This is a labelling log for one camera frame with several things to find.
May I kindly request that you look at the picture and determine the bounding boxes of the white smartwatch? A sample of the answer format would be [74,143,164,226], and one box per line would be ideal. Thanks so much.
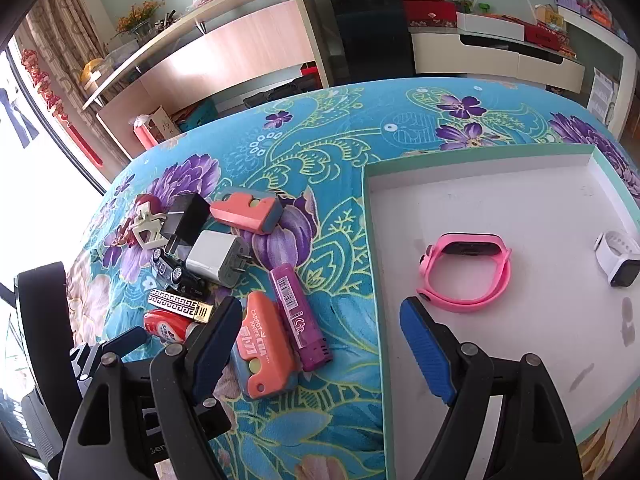
[593,230,640,288]

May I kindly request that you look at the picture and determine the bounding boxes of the red white oval lighter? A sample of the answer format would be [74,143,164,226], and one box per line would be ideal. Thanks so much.
[143,309,201,346]

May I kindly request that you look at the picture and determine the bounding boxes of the red hanging knot ornament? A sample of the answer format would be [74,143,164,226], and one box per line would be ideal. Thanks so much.
[20,49,103,166]

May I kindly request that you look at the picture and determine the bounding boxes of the white low cabinet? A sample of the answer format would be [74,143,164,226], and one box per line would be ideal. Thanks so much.
[410,25,586,93]

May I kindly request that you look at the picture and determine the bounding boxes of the pink smartwatch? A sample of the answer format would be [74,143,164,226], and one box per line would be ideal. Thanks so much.
[416,232,513,313]

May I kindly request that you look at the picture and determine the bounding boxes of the black gold patterned lighter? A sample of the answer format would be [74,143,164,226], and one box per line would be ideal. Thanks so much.
[148,287,216,323]

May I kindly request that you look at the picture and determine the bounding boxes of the teal floral blanket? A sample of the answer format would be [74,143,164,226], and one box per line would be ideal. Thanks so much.
[37,77,640,480]

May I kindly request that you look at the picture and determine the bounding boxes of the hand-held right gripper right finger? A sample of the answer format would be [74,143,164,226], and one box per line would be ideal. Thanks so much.
[399,296,584,480]

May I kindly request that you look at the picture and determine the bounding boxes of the blue plastic crate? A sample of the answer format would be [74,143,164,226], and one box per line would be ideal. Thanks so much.
[180,100,218,131]

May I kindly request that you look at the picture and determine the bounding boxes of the white hair claw clip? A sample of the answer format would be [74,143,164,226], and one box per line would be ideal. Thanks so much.
[131,201,168,251]

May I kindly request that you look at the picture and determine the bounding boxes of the white wall calendar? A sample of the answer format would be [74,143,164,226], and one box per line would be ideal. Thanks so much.
[587,67,621,121]

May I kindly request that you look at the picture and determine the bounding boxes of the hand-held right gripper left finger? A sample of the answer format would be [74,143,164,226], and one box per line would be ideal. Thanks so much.
[59,296,244,480]

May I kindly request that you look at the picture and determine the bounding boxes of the white charger plug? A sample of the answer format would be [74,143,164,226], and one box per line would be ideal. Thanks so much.
[186,230,252,289]

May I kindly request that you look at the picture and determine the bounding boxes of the vase of orange flowers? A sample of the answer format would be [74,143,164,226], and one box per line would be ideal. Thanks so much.
[112,0,166,43]

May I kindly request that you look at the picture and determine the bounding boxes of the orange box cutter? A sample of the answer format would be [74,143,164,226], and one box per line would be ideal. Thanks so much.
[231,291,296,401]
[210,191,283,235]

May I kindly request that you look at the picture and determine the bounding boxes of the tall black cabinet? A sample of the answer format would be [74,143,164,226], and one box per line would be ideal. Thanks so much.
[322,0,416,86]

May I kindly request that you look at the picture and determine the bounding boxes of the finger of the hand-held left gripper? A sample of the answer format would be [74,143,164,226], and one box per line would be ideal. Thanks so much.
[102,326,149,362]

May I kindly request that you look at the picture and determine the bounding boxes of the colourful wall poster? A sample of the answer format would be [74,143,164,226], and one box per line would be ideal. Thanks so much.
[552,0,631,41]

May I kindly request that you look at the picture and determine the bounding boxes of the black charger plug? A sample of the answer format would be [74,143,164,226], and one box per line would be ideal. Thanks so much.
[161,192,212,256]

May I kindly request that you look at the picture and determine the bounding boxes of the white shallow box teal rim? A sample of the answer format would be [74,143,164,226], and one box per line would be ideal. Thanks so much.
[361,144,640,480]

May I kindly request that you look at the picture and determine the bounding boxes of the black toy car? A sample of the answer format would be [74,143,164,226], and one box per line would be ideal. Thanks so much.
[151,247,211,297]

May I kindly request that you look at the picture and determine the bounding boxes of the beige patterned curtain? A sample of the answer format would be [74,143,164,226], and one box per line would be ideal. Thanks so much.
[25,0,132,171]

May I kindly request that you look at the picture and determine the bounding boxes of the red gift box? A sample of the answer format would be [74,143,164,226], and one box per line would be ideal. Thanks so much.
[404,0,458,29]

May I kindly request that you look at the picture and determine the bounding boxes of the purple lighter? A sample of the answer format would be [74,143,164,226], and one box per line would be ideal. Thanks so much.
[269,262,334,372]

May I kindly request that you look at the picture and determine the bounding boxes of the black bag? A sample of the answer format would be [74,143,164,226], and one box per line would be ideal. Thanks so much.
[243,77,321,108]

